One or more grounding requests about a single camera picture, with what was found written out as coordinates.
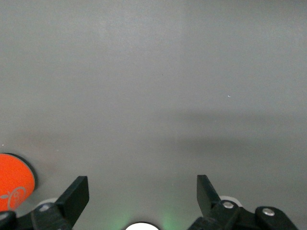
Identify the orange cylindrical cup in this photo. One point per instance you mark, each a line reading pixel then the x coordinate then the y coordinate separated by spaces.
pixel 14 177

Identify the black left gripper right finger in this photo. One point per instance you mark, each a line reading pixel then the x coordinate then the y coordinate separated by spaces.
pixel 207 198

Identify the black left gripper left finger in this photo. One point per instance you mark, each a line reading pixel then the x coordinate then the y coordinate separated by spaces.
pixel 72 201

